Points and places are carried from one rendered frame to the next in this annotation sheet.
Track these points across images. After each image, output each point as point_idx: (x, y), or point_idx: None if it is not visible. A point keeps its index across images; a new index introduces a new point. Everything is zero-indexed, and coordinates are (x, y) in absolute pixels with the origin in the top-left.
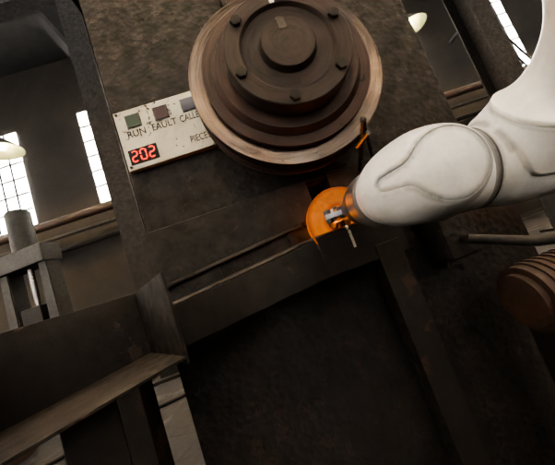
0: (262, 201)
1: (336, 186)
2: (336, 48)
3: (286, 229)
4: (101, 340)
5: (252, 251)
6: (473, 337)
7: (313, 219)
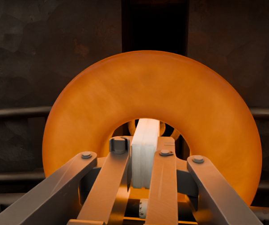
0: None
1: (202, 35)
2: None
3: (34, 102)
4: None
5: None
6: None
7: (61, 135)
